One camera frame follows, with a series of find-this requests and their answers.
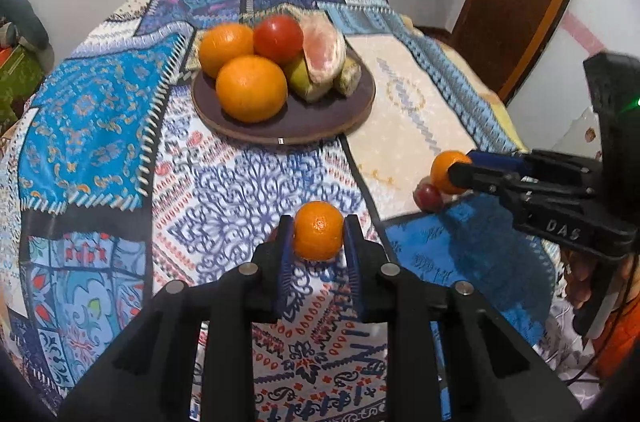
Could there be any white heart-print sliding door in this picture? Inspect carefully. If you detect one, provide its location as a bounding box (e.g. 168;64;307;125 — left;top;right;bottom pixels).
505;0;640;163

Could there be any small tangerine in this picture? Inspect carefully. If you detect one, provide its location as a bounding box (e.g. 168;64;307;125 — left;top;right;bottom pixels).
430;150;476;195
292;201;346;262

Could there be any person's right forearm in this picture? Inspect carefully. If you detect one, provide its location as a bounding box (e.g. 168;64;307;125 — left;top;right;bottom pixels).
595;252;640;383

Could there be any green sugar cane piece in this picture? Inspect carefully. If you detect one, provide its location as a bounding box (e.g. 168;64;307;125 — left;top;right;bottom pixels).
285;55;333;103
334;57;363;97

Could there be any large orange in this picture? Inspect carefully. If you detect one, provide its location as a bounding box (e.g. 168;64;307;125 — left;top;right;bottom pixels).
198;22;256;78
215;55;290;124

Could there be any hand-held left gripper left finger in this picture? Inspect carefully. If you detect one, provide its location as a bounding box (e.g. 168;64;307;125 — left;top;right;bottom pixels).
57;215;296;422

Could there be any dark red jujube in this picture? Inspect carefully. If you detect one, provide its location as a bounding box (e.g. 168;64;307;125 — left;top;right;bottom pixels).
414;183;446;212

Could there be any grey round plate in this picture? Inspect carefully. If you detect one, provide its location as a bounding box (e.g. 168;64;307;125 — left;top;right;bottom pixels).
191;47;377;146

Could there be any peeled pomelo segment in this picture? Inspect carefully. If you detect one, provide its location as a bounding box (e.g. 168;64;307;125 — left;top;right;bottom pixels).
299;15;347;84

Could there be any person's right hand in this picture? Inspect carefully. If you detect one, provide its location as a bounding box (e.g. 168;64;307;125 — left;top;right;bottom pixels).
562;249;596;310

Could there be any blue patchwork blanket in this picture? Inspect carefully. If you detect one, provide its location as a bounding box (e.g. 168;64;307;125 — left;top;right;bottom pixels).
0;0;561;422

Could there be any red tomato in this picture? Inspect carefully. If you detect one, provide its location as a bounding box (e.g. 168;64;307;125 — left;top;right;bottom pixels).
252;15;305;64

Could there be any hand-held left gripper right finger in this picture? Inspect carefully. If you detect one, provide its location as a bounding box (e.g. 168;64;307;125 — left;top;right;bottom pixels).
342;215;583;422

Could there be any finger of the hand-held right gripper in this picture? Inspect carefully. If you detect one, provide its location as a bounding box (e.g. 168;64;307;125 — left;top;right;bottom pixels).
467;148;601;183
446;161;596;209

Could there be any green bag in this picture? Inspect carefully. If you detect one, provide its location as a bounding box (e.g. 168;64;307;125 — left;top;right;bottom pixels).
0;47;46;128

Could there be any grey plush toy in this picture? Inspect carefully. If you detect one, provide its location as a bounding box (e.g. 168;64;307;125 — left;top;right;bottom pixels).
0;0;51;53

